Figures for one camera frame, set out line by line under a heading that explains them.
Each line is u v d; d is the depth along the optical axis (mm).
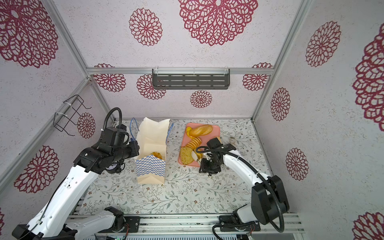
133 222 746
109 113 517
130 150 615
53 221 372
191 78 933
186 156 947
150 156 687
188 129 1119
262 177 443
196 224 760
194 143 1006
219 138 703
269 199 419
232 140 1070
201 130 1054
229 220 747
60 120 719
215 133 1108
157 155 945
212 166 706
